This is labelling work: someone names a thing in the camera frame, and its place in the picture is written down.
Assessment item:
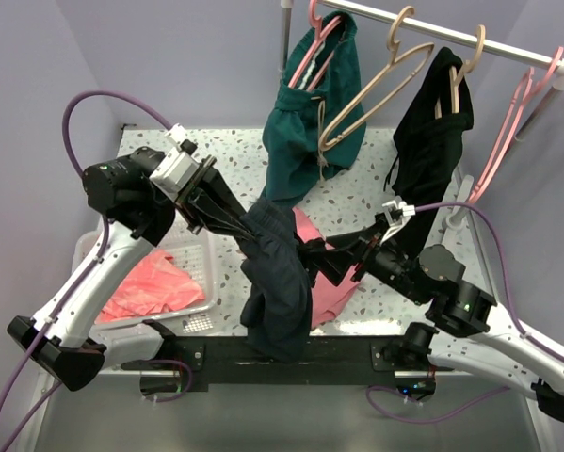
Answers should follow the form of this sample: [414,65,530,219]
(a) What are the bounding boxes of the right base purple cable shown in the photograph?
[365,384,511,423]

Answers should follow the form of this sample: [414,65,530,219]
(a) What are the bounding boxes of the coral pink patterned garment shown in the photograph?
[96,250,205,324]

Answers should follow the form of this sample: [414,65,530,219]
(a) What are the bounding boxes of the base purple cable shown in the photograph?
[365,384,511,423]
[139,360,197,404]

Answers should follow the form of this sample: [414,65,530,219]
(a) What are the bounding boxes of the metal clothes rack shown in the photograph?
[277,0,564,230]

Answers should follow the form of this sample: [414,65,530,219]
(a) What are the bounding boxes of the pink hanger with green shorts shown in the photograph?
[288,0,343,89]

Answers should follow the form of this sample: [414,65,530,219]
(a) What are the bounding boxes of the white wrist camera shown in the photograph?
[376,197,416,243]
[150,123,199,201]

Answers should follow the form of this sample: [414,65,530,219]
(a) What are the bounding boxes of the pink folded shorts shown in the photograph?
[293,207,360,330]

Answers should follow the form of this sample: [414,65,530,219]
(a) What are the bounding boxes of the white plastic laundry basket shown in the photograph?
[73,230,221,340]

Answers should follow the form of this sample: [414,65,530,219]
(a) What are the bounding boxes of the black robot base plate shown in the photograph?
[121,334,455,393]

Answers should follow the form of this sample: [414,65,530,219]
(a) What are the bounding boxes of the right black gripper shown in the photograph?
[303,216,427,304]

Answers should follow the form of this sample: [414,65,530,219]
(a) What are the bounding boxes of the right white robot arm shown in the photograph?
[298,226,564,423]

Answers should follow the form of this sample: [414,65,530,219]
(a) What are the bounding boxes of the beige hanger with black shorts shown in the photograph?
[448,24,486,114]

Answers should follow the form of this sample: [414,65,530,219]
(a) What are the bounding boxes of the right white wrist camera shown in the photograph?
[376,197,416,243]

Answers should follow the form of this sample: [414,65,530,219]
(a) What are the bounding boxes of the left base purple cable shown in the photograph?
[139,360,197,404]

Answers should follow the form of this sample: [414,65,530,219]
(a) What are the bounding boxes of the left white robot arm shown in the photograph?
[8,140,251,392]

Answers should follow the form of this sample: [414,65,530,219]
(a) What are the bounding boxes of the dark navy shorts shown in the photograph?
[238,198,313,363]

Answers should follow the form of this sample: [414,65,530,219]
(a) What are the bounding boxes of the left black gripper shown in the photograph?
[147,153,266,242]

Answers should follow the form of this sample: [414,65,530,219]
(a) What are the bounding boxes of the black hanging shorts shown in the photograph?
[384,45,475,255]

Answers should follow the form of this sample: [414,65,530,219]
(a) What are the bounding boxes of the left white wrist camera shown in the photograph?
[150,123,199,201]

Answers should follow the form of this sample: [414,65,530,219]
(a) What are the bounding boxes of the empty pink hanger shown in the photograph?
[467,46,564,204]

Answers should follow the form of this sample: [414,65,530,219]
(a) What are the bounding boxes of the green hanging shorts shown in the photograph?
[262,11,366,207]

